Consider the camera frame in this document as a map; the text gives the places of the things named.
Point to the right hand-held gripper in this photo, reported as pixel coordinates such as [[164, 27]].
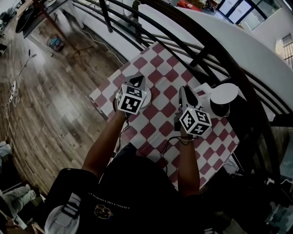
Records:
[[194, 121]]

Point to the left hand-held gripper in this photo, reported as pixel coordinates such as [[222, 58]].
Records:
[[130, 102]]

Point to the white plastic pitcher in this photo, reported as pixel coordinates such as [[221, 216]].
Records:
[[224, 93]]

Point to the person's left forearm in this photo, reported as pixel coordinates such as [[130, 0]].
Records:
[[103, 148]]

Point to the person's right forearm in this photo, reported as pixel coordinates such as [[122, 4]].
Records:
[[188, 164]]

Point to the white round plate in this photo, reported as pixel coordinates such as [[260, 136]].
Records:
[[148, 97]]

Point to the red white checkered tablecloth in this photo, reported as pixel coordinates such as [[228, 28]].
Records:
[[164, 68]]

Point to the dark curved railing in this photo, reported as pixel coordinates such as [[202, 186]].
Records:
[[256, 123]]

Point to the black mesh waste bin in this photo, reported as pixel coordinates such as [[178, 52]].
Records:
[[55, 43]]

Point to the brown wooden coat stand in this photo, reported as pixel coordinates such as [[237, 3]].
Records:
[[57, 27]]

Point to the dark framed glass door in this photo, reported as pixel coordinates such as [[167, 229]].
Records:
[[242, 11]]

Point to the person's black shirt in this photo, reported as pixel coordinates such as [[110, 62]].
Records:
[[137, 194]]

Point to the black jacket pile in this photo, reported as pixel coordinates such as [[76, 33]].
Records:
[[247, 201]]

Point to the white power strip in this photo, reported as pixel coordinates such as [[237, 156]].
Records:
[[14, 85]]

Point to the pale crumpled cloth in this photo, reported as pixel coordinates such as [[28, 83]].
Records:
[[19, 198]]

